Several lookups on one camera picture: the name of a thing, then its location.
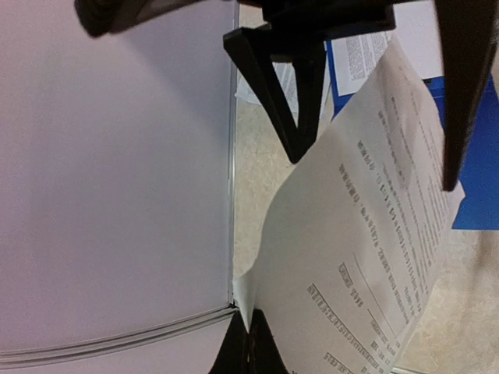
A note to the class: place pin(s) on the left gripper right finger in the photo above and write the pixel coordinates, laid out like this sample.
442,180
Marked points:
264,356

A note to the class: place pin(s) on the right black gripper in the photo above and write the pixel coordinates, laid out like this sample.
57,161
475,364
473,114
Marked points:
254,51

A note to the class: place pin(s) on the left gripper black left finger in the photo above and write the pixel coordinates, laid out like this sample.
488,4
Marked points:
233,356

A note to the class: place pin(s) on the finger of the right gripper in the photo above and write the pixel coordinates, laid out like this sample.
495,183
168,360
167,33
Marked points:
469,40

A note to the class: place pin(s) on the left aluminium frame post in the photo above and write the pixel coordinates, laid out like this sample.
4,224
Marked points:
232,305

